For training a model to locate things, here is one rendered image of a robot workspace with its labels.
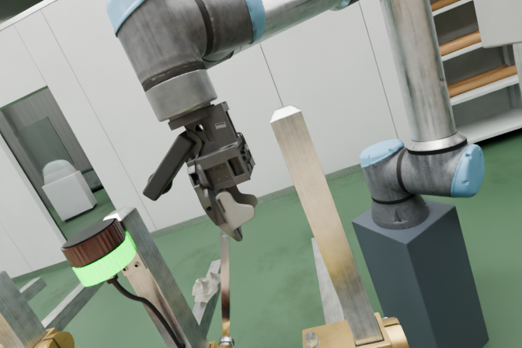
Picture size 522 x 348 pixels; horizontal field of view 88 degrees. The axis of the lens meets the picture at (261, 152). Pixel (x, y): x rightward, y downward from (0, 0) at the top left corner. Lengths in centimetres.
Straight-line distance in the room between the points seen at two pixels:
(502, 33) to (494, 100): 316
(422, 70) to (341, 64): 213
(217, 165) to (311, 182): 14
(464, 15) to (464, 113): 91
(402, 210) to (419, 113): 35
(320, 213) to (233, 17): 29
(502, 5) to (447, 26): 291
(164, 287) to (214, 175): 16
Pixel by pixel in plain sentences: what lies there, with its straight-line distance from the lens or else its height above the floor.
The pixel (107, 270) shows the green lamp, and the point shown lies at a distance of 36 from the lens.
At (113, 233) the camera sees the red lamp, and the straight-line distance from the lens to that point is 35.
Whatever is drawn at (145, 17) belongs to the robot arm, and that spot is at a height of 133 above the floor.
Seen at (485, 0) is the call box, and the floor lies 120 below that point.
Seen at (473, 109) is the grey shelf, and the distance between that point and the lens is 344.
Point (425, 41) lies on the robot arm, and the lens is 86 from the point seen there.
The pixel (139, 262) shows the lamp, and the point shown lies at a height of 106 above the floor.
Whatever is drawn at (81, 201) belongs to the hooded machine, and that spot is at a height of 32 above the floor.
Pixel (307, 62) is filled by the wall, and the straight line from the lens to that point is 291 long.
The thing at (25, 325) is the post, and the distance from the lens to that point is 61.
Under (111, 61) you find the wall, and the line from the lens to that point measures 345.
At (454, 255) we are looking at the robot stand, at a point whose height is 44.
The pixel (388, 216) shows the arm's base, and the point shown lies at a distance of 105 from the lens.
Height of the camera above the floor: 120
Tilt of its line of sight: 12 degrees down
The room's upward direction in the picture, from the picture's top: 22 degrees counter-clockwise
